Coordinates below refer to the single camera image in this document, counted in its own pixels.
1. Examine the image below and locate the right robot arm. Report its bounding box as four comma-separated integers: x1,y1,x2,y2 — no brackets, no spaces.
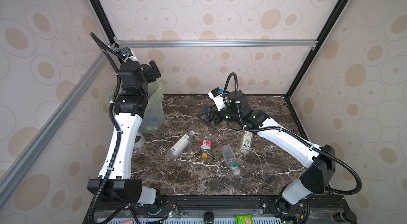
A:
198,88,335,209

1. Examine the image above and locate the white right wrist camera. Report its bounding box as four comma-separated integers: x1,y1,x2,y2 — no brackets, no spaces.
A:
208,87,227,111

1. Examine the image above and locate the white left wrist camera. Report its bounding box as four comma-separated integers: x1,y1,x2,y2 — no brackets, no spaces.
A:
120,47,138,62

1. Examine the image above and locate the green snack packet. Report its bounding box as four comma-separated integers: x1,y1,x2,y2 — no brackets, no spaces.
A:
235,214,254,224

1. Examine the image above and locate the aluminium frame rail back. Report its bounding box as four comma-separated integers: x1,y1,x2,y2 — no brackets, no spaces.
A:
118,39,318,48

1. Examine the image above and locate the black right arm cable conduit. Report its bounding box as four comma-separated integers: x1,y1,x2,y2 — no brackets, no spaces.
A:
222,72,363,196

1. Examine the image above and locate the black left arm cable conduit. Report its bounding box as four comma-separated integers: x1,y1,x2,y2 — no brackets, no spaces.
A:
87,32,131,224

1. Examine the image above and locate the green plastic bin liner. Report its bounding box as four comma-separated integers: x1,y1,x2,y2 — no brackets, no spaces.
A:
101,81,164,120

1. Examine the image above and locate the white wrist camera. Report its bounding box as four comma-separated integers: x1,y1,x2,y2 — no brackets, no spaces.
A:
120,47,138,62
208,87,227,111

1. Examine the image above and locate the clear bottle green label grey cap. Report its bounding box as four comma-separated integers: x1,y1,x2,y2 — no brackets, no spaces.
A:
240,131,253,154

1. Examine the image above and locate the aluminium frame rail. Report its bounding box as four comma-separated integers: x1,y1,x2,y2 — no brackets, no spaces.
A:
1,47,107,207
118,39,318,48

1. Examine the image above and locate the clear bottle red label yellow cap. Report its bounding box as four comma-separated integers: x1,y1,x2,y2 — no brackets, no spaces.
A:
200,135,212,159

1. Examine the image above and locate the grey mesh waste bin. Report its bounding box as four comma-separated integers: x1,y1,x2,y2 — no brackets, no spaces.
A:
139,81,165,136

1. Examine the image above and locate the clear bottle white cap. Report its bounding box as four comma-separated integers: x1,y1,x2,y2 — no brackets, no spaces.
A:
166,130,195,160

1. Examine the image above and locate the black round knob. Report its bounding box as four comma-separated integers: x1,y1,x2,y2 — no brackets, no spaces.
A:
203,211,215,224

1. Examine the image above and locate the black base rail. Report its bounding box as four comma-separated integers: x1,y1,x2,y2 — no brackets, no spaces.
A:
94,194,357,224

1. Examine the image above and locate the clear bottle green neck band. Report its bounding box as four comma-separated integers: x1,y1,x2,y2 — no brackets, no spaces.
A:
221,145,241,176

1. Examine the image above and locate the aluminium frame rail left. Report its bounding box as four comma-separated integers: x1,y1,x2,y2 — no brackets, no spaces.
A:
1,47,107,207

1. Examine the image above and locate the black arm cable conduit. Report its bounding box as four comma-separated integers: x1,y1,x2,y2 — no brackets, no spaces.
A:
222,72,363,196
87,32,131,224

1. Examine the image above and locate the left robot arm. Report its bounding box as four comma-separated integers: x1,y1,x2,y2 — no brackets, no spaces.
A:
88,60,161,205

